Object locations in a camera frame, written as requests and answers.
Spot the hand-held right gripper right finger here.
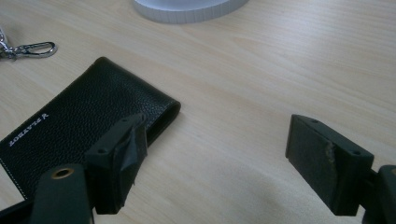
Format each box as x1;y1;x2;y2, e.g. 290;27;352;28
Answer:
285;114;375;217

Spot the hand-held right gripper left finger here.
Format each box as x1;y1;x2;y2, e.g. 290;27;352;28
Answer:
83;112;149;216

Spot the black leather wallet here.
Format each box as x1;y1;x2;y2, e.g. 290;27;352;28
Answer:
0;56;182;216

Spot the white round base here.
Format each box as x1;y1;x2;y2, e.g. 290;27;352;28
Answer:
133;0;250;25

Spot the silver metal keychain clasp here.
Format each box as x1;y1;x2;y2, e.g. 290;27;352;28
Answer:
0;27;59;62

